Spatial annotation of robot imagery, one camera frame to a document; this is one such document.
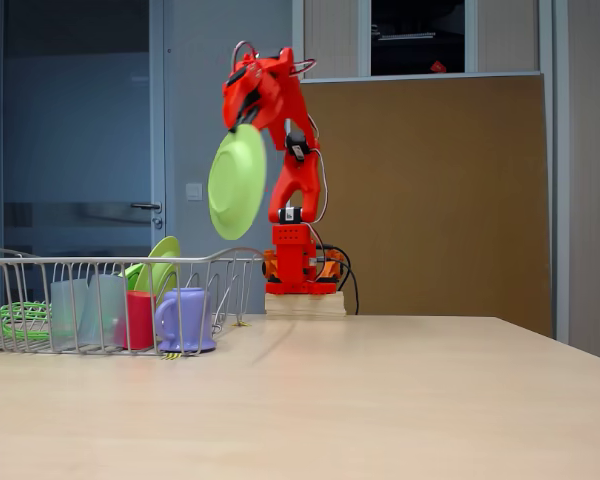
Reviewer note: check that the green plastic plate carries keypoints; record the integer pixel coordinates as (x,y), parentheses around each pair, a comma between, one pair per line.
(237,185)
(132,272)
(162,250)

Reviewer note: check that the purple plastic mug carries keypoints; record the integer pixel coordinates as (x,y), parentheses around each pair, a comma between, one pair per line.
(190,315)

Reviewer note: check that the red plastic cup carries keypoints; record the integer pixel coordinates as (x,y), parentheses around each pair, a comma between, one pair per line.
(140,320)

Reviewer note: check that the grey translucent plastic cup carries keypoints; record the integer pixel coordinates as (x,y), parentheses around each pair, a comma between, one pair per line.
(67,310)
(105,310)

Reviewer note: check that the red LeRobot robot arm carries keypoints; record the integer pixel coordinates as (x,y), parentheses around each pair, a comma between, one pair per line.
(300,185)

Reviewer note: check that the grey glass door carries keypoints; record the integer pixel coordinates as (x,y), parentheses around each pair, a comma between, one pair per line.
(80,125)

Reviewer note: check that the orange table clamp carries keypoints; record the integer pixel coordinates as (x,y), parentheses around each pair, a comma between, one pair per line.
(266,267)

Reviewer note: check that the small red object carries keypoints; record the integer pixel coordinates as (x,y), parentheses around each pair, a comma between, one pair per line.
(438,66)

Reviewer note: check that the wooden base block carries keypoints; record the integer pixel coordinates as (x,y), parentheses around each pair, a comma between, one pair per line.
(305,305)

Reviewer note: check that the yellow black striped tape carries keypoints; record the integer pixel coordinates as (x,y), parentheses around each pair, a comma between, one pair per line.
(241,324)
(171,356)

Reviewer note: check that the brown cork board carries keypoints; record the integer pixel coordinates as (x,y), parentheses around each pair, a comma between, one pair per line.
(505,150)

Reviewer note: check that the white light switch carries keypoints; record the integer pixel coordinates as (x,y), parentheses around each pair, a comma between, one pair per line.
(194,191)

